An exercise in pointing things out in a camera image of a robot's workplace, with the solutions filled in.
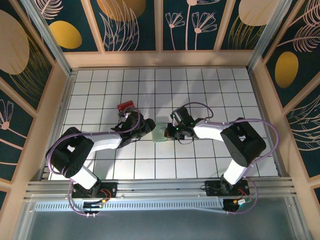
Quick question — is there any grey metal panel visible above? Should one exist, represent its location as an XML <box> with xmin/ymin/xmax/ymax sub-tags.
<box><xmin>23</xmin><ymin>209</ymin><xmax>300</xmax><ymax>240</ymax></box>

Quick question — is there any aluminium cross rail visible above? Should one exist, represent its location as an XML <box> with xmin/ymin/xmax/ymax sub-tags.
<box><xmin>23</xmin><ymin>176</ymin><xmax>300</xmax><ymax>201</ymax></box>

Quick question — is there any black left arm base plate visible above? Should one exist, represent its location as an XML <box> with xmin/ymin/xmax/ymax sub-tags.
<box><xmin>71</xmin><ymin>181</ymin><xmax>118</xmax><ymax>200</ymax></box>

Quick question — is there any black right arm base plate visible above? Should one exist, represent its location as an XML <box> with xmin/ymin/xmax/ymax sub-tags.
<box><xmin>204</xmin><ymin>179</ymin><xmax>251</xmax><ymax>197</ymax></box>

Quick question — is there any aluminium side rail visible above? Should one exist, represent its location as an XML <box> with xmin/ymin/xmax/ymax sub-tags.
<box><xmin>38</xmin><ymin>69</ymin><xmax>77</xmax><ymax>181</ymax></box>
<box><xmin>248</xmin><ymin>69</ymin><xmax>288</xmax><ymax>179</ymax></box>

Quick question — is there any slotted metal cable duct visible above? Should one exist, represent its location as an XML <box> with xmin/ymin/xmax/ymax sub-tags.
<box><xmin>34</xmin><ymin>201</ymin><xmax>226</xmax><ymax>213</ymax></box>

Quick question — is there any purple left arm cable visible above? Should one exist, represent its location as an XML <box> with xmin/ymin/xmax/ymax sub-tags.
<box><xmin>45</xmin><ymin>106</ymin><xmax>146</xmax><ymax>218</ymax></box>

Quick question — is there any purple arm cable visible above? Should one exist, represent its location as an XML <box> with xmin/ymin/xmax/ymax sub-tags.
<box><xmin>45</xmin><ymin>106</ymin><xmax>146</xmax><ymax>218</ymax></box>
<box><xmin>178</xmin><ymin>101</ymin><xmax>280</xmax><ymax>216</ymax></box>

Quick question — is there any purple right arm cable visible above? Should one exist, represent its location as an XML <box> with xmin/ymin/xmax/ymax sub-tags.
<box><xmin>178</xmin><ymin>101</ymin><xmax>280</xmax><ymax>216</ymax></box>

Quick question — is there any aluminium corner post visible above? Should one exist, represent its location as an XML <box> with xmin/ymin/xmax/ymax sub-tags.
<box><xmin>246</xmin><ymin>0</ymin><xmax>294</xmax><ymax>71</ymax></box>
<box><xmin>21</xmin><ymin>0</ymin><xmax>73</xmax><ymax>76</ymax></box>

